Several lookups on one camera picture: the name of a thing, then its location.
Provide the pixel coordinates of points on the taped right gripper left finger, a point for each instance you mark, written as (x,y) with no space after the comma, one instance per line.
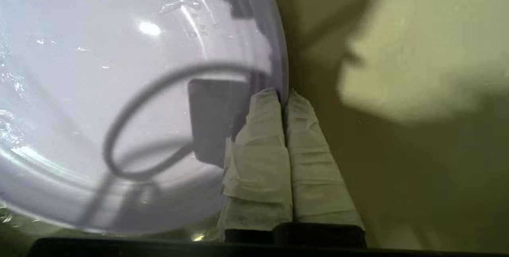
(260,169)

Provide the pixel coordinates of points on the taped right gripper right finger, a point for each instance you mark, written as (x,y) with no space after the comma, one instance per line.
(314,173)

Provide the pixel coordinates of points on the purple round plate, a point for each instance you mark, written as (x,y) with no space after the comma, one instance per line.
(119,90)

